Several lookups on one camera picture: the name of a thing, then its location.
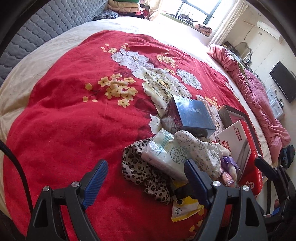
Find cream bed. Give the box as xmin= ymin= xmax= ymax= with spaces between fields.
xmin=0 ymin=17 xmax=273 ymax=209

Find red tissue pack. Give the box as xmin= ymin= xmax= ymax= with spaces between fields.
xmin=215 ymin=119 xmax=264 ymax=197

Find vanity mirror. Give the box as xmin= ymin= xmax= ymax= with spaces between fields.
xmin=236 ymin=42 xmax=253 ymax=65

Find white teal tissue packet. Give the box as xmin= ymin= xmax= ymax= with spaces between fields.
xmin=141 ymin=128 xmax=190 ymax=181

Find grey quilted headboard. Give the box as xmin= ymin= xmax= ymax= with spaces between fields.
xmin=0 ymin=0 xmax=111 ymax=86

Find dark blue box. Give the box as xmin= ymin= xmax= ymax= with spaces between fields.
xmin=161 ymin=95 xmax=218 ymax=137

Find leopard print cloth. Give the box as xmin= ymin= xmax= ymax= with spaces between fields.
xmin=121 ymin=138 xmax=173 ymax=205

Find cream plush toy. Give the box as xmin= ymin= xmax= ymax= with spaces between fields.
xmin=221 ymin=156 xmax=242 ymax=182

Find dressing table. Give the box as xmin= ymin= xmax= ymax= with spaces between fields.
xmin=221 ymin=42 xmax=255 ymax=70

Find white floral plush toy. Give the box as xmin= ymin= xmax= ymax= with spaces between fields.
xmin=173 ymin=130 xmax=232 ymax=180

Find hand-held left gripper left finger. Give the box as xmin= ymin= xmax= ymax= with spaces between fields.
xmin=26 ymin=159 xmax=109 ymax=241

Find black cable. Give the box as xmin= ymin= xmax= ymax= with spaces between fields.
xmin=0 ymin=139 xmax=34 ymax=209

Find yellow white packet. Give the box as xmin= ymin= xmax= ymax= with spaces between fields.
xmin=171 ymin=181 xmax=205 ymax=223

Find dark patterned pillow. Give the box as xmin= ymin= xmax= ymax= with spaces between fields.
xmin=92 ymin=9 xmax=119 ymax=21

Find brown cardboard tray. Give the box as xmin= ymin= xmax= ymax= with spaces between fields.
xmin=217 ymin=105 xmax=264 ymax=163

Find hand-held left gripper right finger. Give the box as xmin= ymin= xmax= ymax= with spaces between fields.
xmin=184 ymin=159 xmax=266 ymax=241

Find stack of folded blankets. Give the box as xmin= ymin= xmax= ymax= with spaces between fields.
xmin=107 ymin=0 xmax=151 ymax=21

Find pink quilt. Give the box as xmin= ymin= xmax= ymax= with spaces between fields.
xmin=207 ymin=44 xmax=292 ymax=163

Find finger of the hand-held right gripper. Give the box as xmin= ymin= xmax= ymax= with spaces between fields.
xmin=254 ymin=156 xmax=281 ymax=180

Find floral cushion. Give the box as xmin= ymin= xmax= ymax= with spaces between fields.
xmin=194 ymin=22 xmax=212 ymax=36

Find window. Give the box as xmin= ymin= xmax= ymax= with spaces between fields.
xmin=159 ymin=0 xmax=222 ymax=26

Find dark clothes pile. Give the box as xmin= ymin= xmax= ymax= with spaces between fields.
xmin=166 ymin=13 xmax=197 ymax=24

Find red floral blanket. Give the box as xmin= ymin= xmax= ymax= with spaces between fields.
xmin=3 ymin=30 xmax=266 ymax=241

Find white drawer cabinet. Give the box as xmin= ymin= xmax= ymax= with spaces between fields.
xmin=266 ymin=88 xmax=285 ymax=120

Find cream curtain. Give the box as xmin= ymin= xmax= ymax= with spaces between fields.
xmin=148 ymin=0 xmax=163 ymax=21
xmin=207 ymin=0 xmax=249 ymax=47

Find black television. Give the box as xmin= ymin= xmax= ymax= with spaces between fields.
xmin=269 ymin=61 xmax=296 ymax=103

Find white air conditioner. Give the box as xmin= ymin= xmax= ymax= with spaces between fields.
xmin=257 ymin=20 xmax=281 ymax=40

